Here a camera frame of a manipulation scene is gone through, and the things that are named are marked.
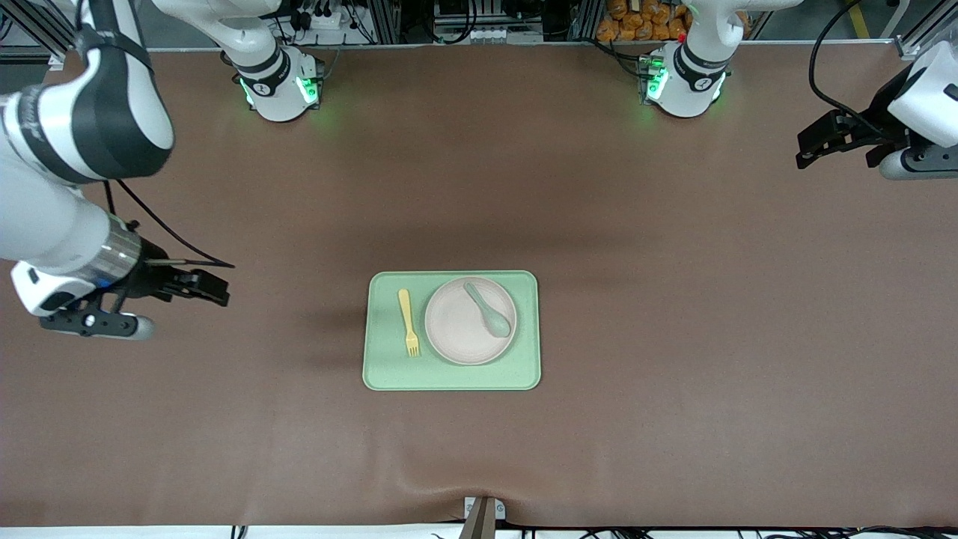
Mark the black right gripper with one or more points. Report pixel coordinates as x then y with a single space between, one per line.
152 274

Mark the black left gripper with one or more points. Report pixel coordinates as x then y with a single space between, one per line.
882 120

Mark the yellow plastic fork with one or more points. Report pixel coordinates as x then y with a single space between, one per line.
408 318

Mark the round beige plate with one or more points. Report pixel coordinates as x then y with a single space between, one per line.
456 329

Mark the pale green plastic spoon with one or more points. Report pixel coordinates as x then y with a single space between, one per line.
498 322

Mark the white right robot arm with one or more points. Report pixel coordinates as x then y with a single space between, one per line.
45 217

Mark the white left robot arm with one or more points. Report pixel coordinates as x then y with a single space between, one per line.
692 78

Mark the brown table mat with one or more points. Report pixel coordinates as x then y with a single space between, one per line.
224 412

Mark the grey base connector box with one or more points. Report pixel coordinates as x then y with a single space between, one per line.
650 78
314 82

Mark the pile of orange snack bags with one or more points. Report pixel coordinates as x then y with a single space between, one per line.
644 21

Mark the light green rectangular tray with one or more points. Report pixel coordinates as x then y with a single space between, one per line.
449 374

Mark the white power strip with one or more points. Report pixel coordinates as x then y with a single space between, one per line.
329 19

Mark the metal table edge clamp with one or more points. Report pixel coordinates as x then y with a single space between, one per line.
484 516

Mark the metal table corner bracket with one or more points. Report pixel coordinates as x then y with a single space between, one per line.
908 51
58 61

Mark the aluminium diagonal frame strut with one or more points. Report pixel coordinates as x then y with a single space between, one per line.
917 22
41 26

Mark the aluminium frame post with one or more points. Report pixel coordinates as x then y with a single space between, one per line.
586 21
384 21

